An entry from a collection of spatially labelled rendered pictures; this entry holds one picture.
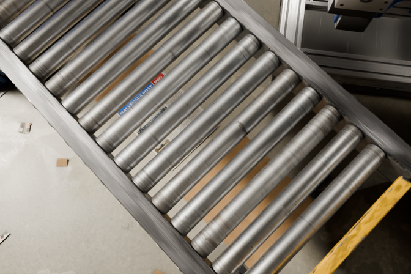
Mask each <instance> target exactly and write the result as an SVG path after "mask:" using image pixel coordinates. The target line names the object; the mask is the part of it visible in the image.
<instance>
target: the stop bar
mask: <svg viewBox="0 0 411 274"><path fill-rule="evenodd" d="M410 188H411V182H410V181H409V180H408V179H407V178H405V177H404V176H399V177H398V178H397V179H396V180H395V181H394V182H393V184H392V185H391V186H390V187H389V188H388V189H387V190H386V191H385V193H384V194H383V195H382V196H381V197H380V198H379V199H378V200H377V201H376V202H375V203H374V204H373V205H372V206H371V208H370V209H369V210H368V211H367V212H366V213H365V214H364V215H363V216H362V217H361V218H360V219H359V220H358V221H357V222H356V224H355V225H354V226H353V227H352V228H351V229H350V230H349V231H348V233H347V234H346V235H345V236H344V237H343V238H342V239H341V240H340V241H339V242H338V243H337V244H336V245H335V246H334V248H333V249H332V250H331V251H330V252H329V253H328V254H327V255H326V256H325V257H324V258H323V259H322V260H321V261H320V262H319V264H318V265H317V266H316V267H315V268H314V269H313V270H312V271H311V273H310V274H332V273H333V272H334V271H335V270H336V269H337V268H338V267H339V266H340V265H341V264H342V263H343V261H344V260H345V259H346V258H347V257H348V256H349V254H350V253H351V252H353V250H354V249H356V247H357V246H358V245H359V244H360V243H361V242H362V240H363V239H364V238H365V237H366V236H367V235H368V234H369V233H370V232H371V231H372V230H373V229H374V228H375V226H376V225H377V224H378V223H379V222H380V221H381V219H382V218H383V217H384V216H385V215H386V214H387V213H388V212H389V211H390V210H391V209H393V208H394V207H395V204H396V203H397V202H398V201H399V200H400V199H401V198H402V197H403V196H404V195H405V194H406V193H407V191H408V190H409V189H410Z"/></svg>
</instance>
